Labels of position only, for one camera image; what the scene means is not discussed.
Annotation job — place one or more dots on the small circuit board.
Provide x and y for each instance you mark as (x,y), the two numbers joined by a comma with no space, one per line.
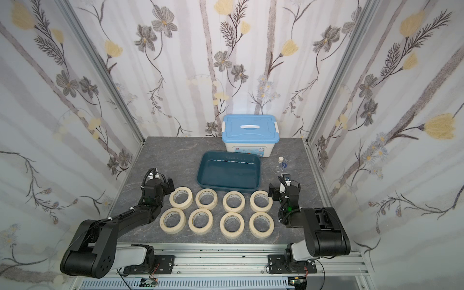
(148,282)

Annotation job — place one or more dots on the aluminium frame rail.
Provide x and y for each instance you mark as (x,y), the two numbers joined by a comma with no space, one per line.
(236,267)

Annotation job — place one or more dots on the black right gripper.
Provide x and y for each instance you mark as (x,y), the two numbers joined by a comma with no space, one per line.
(281,188)

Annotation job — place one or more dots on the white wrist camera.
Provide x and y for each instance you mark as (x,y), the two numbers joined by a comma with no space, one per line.
(286,180)
(154,174)

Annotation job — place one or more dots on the white box with blue lid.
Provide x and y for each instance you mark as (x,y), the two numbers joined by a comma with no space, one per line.
(249,133)

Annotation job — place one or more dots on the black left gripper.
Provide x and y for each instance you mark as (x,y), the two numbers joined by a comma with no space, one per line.
(165,186)

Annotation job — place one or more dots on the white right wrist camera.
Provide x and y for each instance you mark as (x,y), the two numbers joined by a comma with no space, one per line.
(286,180)

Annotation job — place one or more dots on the masking tape roll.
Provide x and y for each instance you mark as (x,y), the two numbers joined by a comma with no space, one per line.
(261,225)
(261,202)
(181,198)
(206,199)
(233,201)
(232,225)
(201,221)
(172,221)

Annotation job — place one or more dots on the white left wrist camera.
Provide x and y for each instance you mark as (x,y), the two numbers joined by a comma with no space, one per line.
(154,174)

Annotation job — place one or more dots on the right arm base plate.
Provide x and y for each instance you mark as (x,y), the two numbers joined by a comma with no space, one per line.
(280,264)

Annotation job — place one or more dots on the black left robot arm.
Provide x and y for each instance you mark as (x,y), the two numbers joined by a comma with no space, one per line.
(93,249)

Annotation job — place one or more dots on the glass flask with stopper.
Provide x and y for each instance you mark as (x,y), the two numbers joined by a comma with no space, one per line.
(282,164)

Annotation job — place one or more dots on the teal plastic tray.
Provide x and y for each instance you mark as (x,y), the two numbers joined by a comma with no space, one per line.
(229,171)

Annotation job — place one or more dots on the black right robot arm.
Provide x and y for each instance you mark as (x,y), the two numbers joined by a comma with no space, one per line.
(324,234)

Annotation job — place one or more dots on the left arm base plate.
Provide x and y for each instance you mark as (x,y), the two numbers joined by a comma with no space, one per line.
(158,264)

